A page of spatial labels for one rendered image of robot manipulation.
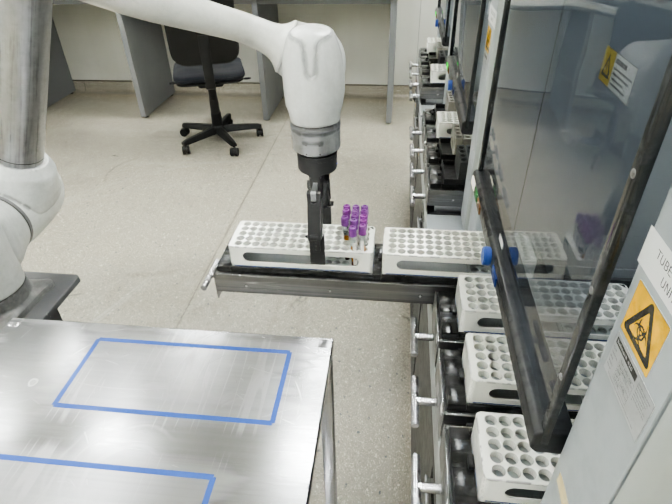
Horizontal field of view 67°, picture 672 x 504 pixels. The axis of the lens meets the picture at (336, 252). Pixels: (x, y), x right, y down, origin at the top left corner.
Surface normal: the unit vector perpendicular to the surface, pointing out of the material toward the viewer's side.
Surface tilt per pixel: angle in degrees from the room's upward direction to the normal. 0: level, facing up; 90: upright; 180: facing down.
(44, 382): 0
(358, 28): 90
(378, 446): 0
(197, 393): 0
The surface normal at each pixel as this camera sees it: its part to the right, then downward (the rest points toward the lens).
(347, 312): -0.02, -0.81
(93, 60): -0.11, 0.58
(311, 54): 0.00, 0.38
